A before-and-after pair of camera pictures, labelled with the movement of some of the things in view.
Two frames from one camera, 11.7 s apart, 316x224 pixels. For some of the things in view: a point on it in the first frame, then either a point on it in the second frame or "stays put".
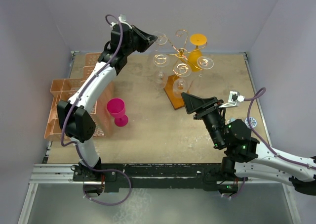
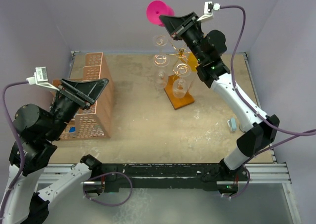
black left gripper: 144,43 → 84,93
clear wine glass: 181,69 stays put
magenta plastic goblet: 116,107 → 156,8
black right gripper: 192,103 → 177,26
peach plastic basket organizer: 61,89 stays put
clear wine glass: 161,76 stays put
